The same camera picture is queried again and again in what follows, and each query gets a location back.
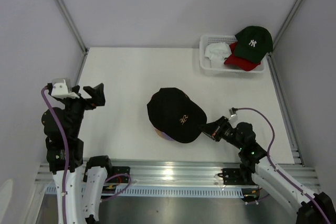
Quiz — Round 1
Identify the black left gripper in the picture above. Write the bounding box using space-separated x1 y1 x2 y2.
59 82 104 137

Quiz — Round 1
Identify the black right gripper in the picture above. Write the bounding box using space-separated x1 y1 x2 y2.
197 116 244 150

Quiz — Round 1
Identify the black gold-logo baseball cap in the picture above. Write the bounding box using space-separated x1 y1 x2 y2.
146 88 207 144

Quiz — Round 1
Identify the purple LA baseball cap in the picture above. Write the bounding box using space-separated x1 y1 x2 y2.
159 132 174 141

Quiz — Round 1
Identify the dark green NY cap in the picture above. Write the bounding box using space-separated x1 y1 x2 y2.
234 26 274 63

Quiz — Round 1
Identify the pink baseball cap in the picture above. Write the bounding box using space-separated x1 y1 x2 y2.
155 129 162 137

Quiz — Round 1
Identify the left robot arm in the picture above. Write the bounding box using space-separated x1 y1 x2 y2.
41 80 113 223

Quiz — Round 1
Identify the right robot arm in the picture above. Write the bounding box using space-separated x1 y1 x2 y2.
200 116 335 223

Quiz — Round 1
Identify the white plastic basket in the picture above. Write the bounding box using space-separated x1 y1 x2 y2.
199 34 267 76

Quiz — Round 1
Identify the red baseball cap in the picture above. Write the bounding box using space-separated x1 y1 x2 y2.
224 42 261 71

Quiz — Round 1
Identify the white baseball cap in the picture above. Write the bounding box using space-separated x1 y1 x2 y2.
205 42 232 69

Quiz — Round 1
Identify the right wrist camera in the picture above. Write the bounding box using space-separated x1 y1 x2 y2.
228 107 238 121

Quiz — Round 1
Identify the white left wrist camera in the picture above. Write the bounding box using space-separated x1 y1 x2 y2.
51 78 80 100

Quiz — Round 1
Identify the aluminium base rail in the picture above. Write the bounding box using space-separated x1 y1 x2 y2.
35 155 321 190

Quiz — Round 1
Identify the white slotted cable duct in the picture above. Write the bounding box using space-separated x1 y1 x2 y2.
44 185 244 199

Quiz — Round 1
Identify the aluminium frame post left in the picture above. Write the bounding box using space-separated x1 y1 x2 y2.
54 0 88 55

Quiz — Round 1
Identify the aluminium frame post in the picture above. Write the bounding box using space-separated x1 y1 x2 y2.
273 0 304 49
54 0 88 55

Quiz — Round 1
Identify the aluminium frame post right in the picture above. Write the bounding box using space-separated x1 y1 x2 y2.
273 0 304 49

